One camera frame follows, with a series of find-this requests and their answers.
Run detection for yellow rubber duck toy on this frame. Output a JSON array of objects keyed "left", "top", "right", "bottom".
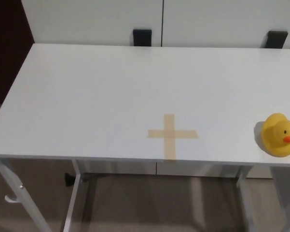
[{"left": 261, "top": 113, "right": 290, "bottom": 159}]

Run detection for white hook on desk leg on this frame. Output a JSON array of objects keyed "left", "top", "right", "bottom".
[{"left": 4, "top": 194, "right": 20, "bottom": 204}]

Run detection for short beige tape strip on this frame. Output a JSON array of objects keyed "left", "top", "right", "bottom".
[{"left": 147, "top": 129, "right": 200, "bottom": 140}]

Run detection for long beige tape strip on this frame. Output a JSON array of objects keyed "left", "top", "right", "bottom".
[{"left": 163, "top": 114, "right": 177, "bottom": 162}]

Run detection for white cabinet panel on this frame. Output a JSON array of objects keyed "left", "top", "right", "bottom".
[
  {"left": 162, "top": 0, "right": 290, "bottom": 50},
  {"left": 21, "top": 0, "right": 164, "bottom": 47}
]

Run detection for left black wall bracket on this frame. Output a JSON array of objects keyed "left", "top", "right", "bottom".
[{"left": 132, "top": 29, "right": 152, "bottom": 47}]

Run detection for black wall bracket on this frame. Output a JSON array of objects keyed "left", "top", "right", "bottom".
[
  {"left": 132, "top": 29, "right": 152, "bottom": 47},
  {"left": 266, "top": 30, "right": 288, "bottom": 50}
]

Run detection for white metal desk frame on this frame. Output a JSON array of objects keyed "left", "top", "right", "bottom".
[{"left": 0, "top": 156, "right": 290, "bottom": 232}]

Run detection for right black wall bracket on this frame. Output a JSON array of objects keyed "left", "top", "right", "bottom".
[{"left": 266, "top": 30, "right": 288, "bottom": 50}]

